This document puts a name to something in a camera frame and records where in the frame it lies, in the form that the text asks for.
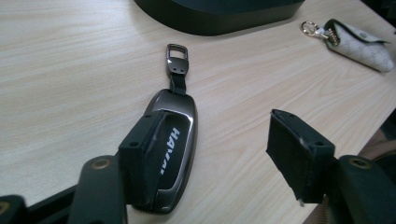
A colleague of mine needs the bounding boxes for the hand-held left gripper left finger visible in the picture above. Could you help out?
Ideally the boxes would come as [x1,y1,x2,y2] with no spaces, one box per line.
[118,110,166,210]

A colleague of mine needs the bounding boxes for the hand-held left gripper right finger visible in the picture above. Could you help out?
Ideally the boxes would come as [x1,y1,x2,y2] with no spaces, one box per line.
[265,108,337,205]

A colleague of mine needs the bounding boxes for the dark metal car key fob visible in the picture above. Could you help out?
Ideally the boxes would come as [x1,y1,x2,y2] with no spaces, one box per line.
[136,43,199,215]

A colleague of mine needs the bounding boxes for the white leather key pouch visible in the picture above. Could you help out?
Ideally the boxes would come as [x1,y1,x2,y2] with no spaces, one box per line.
[300,18,395,74]

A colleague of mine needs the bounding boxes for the dark green tray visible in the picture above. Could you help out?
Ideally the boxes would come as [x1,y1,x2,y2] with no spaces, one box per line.
[134,0,306,36]

